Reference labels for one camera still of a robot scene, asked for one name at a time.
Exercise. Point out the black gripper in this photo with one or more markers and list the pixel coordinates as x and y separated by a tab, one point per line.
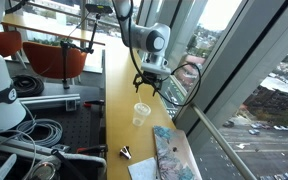
150	79

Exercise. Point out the clear plastic cup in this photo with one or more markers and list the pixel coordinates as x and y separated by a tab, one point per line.
141	115

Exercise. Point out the black clamp orange pad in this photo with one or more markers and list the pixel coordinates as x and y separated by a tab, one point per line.
94	103
92	150

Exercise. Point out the floral blue pink pouch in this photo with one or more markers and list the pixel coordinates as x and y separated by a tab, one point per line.
175	156

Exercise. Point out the grey metal handrail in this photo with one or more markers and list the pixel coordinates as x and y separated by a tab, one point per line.
214	131

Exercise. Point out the grey window mullion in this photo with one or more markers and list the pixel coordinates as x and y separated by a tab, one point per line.
227	70

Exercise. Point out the white notepad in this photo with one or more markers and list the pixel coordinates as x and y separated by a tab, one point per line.
143	170

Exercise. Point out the white padded tube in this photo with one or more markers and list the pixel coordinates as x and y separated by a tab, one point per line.
84	158

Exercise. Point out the large orange chair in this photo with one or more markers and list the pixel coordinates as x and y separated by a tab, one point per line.
50	60

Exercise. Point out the short aluminium extrusion bar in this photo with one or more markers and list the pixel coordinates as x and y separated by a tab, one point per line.
47	100

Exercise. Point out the round shiny metal cap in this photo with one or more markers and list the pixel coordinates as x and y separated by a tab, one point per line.
42	171

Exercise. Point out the long aluminium extrusion bar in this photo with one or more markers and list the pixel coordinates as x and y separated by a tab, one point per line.
14	145

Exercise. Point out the small orange chair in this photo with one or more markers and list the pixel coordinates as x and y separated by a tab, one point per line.
5	43

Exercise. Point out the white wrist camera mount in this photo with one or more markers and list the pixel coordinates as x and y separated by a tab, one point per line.
155	69

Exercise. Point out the black camera stand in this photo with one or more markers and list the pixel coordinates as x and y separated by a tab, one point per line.
64	63

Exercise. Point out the black flat camera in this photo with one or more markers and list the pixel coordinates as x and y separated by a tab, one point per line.
99	8

